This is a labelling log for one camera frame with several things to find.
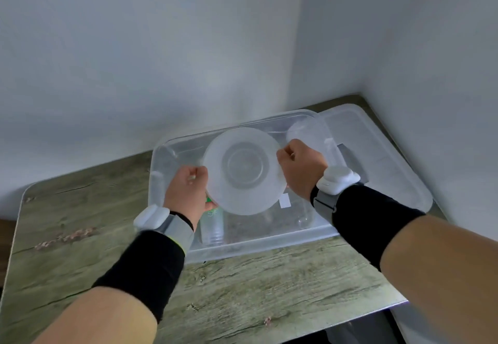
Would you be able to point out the translucent round plastic bowl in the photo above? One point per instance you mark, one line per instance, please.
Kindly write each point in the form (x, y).
(245, 170)

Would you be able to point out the white sticker label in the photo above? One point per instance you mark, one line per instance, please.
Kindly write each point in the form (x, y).
(285, 201)

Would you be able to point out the clear plastic storage bin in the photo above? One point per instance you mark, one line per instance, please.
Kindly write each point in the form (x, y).
(268, 231)

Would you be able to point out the person's right hand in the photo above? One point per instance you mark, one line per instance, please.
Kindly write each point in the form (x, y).
(305, 168)

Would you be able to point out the person's left fingers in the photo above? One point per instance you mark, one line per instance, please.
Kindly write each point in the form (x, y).
(200, 178)

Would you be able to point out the black arm sleeve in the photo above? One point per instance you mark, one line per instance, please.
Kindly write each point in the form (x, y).
(144, 266)
(369, 219)

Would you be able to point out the person's left forearm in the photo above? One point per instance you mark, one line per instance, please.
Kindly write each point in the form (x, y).
(128, 277)

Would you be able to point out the person's left hand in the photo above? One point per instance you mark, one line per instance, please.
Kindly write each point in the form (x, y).
(186, 196)

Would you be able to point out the clear plastic bin lid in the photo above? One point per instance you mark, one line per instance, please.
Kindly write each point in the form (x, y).
(389, 168)

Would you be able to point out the person's right forearm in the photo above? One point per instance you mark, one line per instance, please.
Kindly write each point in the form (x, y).
(404, 254)

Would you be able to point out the green label plastic bottle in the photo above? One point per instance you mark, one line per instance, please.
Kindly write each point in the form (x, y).
(212, 225)

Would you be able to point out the person's right fingers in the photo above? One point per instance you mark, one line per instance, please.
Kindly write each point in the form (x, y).
(286, 157)

